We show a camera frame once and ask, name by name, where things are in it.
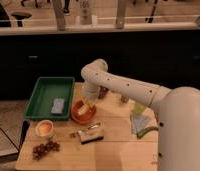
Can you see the green cucumber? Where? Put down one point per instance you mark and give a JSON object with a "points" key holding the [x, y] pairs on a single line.
{"points": [[146, 130]]}

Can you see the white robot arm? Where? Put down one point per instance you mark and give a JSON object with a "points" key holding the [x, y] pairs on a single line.
{"points": [[178, 111]]}

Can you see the white cup orange inside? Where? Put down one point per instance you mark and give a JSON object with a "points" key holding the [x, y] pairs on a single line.
{"points": [[45, 129]]}

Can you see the green plastic tray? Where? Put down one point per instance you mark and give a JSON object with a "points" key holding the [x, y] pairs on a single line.
{"points": [[45, 92]]}

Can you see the dark maroon bowl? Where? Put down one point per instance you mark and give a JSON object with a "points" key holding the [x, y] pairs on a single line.
{"points": [[103, 92]]}

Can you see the metal measuring cup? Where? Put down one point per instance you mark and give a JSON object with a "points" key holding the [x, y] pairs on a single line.
{"points": [[124, 99]]}

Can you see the white remote control device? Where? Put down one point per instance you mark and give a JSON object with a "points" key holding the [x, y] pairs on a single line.
{"points": [[85, 12]]}

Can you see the yellow banana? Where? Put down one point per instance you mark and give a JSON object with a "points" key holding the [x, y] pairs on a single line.
{"points": [[83, 110]]}

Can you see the grey blue sponge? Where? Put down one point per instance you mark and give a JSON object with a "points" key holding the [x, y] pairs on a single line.
{"points": [[58, 106]]}

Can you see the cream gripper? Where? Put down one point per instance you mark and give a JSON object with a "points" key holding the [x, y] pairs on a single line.
{"points": [[89, 103]]}

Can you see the light blue cloth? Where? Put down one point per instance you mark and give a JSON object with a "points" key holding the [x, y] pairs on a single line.
{"points": [[138, 122]]}

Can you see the red bowl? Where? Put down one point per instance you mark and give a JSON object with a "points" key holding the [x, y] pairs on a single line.
{"points": [[84, 119]]}

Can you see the bunch of dark grapes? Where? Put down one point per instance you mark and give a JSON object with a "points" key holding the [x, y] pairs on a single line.
{"points": [[41, 150]]}

